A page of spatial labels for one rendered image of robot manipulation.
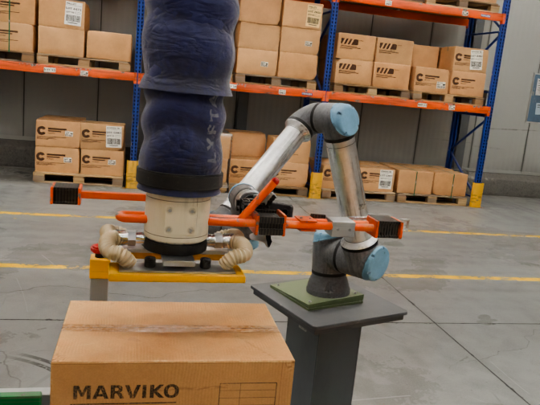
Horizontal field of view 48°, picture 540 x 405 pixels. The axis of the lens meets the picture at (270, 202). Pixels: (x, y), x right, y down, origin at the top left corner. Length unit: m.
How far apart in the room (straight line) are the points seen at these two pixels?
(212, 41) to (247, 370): 0.82
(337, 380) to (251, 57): 6.62
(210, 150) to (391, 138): 9.48
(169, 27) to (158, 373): 0.83
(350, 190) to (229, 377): 0.99
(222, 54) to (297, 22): 7.48
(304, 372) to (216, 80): 1.55
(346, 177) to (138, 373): 1.12
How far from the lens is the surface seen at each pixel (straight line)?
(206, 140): 1.51
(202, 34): 1.47
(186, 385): 1.59
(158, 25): 1.50
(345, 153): 2.24
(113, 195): 1.86
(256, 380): 1.61
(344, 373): 2.74
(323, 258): 2.54
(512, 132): 12.03
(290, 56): 8.93
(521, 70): 12.02
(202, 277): 1.52
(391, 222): 1.75
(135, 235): 1.61
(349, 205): 2.32
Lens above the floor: 1.64
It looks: 11 degrees down
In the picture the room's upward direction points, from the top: 6 degrees clockwise
